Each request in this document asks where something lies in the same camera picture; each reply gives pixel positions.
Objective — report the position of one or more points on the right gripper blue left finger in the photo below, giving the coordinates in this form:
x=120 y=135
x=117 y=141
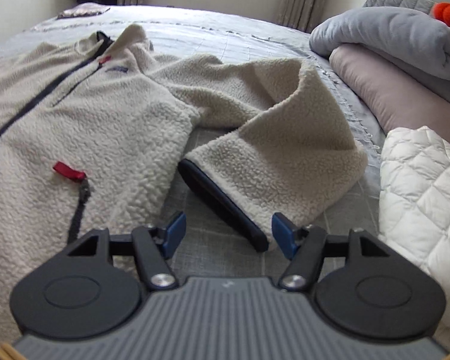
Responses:
x=153 y=247

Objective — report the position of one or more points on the grey checked bedspread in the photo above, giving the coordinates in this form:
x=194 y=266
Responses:
x=210 y=247

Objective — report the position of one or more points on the grey folded blanket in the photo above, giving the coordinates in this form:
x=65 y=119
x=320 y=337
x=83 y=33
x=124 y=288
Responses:
x=413 y=41

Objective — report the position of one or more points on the cream fleece jacket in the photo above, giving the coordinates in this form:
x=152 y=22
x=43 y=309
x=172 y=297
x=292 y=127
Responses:
x=268 y=133

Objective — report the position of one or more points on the small folded pink cloth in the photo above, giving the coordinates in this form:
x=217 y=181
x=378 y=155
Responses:
x=87 y=9

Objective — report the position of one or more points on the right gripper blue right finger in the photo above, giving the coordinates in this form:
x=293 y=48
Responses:
x=303 y=247

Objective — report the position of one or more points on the white quilted down jacket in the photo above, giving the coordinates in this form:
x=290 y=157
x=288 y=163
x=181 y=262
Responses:
x=414 y=205

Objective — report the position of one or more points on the pink pillow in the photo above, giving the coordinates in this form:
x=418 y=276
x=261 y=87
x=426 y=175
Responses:
x=395 y=98

